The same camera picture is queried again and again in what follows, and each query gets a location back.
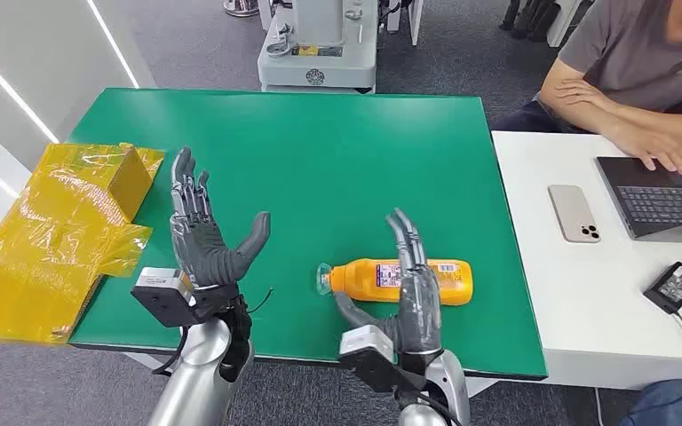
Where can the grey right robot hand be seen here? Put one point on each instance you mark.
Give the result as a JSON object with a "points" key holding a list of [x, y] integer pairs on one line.
{"points": [[420, 306]]}

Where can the beige smartphone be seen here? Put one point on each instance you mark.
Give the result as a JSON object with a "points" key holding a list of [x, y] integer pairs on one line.
{"points": [[570, 211]]}

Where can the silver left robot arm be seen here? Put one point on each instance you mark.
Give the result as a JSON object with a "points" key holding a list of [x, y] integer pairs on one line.
{"points": [[200, 376]]}

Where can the chrome chair base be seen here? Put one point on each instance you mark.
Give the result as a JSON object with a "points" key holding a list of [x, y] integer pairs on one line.
{"points": [[241, 7]]}

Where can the orange plastic bottle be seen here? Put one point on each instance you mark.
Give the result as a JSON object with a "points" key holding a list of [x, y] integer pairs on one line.
{"points": [[361, 283]]}

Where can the green topped table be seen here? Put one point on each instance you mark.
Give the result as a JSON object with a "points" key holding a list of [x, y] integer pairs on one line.
{"points": [[317, 164]]}

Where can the white desk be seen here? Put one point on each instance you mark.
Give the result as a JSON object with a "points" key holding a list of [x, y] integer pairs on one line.
{"points": [[582, 294]]}

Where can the person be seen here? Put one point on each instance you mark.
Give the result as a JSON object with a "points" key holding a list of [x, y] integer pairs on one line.
{"points": [[629, 59]]}

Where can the dark grey laptop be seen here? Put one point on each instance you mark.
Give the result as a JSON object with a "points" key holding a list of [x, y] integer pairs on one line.
{"points": [[664, 203]]}

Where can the blue fabric item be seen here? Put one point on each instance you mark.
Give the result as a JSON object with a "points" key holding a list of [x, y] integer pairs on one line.
{"points": [[670, 406]]}

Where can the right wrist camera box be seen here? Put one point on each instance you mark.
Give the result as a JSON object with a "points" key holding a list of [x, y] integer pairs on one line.
{"points": [[370, 358]]}

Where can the black power adapter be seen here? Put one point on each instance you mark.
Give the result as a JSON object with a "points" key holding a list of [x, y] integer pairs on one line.
{"points": [[673, 288]]}

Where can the white furniture legs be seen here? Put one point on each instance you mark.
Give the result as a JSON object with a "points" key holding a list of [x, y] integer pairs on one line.
{"points": [[414, 17]]}

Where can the person's left hand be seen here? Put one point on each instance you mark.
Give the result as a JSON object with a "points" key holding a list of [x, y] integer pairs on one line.
{"points": [[582, 91]]}

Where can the person's left forearm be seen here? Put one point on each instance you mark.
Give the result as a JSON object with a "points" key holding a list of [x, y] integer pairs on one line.
{"points": [[664, 120]]}

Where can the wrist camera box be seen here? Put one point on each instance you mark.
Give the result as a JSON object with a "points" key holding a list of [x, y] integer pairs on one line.
{"points": [[161, 297], [370, 358]]}

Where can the person's right forearm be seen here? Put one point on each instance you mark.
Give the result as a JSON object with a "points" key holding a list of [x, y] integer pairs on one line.
{"points": [[576, 114]]}

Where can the grey machine base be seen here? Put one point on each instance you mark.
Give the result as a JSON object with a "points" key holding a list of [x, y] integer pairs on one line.
{"points": [[317, 53]]}

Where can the yellow film-wrapped cardboard box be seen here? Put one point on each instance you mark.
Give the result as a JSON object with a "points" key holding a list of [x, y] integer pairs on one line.
{"points": [[53, 235]]}

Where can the person's right hand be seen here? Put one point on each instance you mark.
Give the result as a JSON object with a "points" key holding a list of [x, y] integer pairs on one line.
{"points": [[656, 150]]}

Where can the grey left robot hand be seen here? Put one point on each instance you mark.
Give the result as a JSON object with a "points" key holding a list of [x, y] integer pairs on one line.
{"points": [[203, 253]]}

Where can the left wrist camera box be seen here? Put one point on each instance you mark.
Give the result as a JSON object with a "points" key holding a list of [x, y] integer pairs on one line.
{"points": [[161, 297]]}

